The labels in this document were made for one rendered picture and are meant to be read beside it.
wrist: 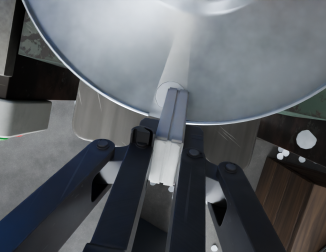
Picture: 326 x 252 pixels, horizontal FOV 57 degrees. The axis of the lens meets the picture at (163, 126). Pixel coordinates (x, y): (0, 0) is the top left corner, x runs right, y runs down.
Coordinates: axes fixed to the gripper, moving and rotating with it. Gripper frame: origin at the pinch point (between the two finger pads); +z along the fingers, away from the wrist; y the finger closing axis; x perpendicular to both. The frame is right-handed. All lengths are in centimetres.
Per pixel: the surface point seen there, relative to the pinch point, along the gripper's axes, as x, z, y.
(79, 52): 2.2, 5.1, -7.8
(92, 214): -72, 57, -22
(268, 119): -20, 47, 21
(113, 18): 4.9, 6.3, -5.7
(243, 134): -1.3, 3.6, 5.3
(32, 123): -15.6, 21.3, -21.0
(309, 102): -3.1, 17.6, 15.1
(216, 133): -1.6, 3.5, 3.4
